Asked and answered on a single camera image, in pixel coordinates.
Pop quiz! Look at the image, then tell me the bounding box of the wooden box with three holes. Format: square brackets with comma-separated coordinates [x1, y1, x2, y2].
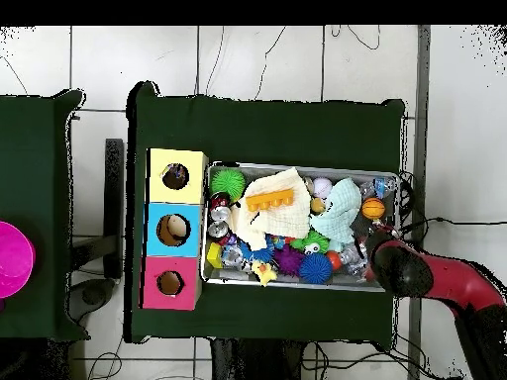
[138, 147, 209, 311]

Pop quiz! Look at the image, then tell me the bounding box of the purple spiky ball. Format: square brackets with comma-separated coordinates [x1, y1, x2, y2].
[272, 244, 305, 277]

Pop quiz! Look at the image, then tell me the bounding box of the large green spiky ball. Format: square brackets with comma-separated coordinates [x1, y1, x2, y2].
[209, 168, 247, 203]

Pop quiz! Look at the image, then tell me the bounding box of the cream waffle cloth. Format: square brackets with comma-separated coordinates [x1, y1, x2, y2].
[231, 166, 312, 251]

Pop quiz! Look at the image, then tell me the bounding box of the small orange basketball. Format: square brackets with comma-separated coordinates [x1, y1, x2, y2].
[360, 196, 386, 221]

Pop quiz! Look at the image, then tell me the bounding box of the grey stand base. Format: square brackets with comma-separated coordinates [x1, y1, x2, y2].
[64, 277, 117, 323]

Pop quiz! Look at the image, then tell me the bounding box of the magenta round disc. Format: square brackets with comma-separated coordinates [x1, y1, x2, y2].
[0, 220, 37, 300]

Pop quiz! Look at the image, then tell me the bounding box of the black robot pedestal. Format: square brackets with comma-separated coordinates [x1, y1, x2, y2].
[209, 337, 306, 380]

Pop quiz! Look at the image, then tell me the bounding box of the black upright post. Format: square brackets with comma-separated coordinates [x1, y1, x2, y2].
[103, 138, 125, 280]

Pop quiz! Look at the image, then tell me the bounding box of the shallow wire mesh bin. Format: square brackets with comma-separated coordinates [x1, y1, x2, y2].
[199, 160, 399, 293]

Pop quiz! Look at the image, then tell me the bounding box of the white baseball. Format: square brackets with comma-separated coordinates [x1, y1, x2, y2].
[312, 176, 333, 199]

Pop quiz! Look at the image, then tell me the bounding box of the dark green side table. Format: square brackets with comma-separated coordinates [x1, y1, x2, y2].
[0, 89, 90, 341]

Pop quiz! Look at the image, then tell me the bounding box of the mint green knitted cloth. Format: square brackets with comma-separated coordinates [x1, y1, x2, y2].
[309, 177, 362, 244]

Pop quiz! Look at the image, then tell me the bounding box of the blue spiky ball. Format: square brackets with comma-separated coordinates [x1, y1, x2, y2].
[298, 252, 333, 285]

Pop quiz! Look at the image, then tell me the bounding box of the colourful polka dot cloth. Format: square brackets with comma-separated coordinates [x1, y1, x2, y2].
[161, 162, 190, 190]

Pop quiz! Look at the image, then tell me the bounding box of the black power cable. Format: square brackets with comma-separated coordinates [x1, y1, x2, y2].
[397, 215, 507, 244]

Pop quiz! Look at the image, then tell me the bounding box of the orange plastic compartment tray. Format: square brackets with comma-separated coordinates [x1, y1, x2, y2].
[245, 188, 296, 212]

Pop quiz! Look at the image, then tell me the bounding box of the dark green table cloth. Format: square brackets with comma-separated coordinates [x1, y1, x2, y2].
[124, 80, 407, 344]

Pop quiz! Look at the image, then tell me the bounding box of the yellow plush duck toy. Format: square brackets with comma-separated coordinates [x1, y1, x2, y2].
[251, 259, 278, 287]

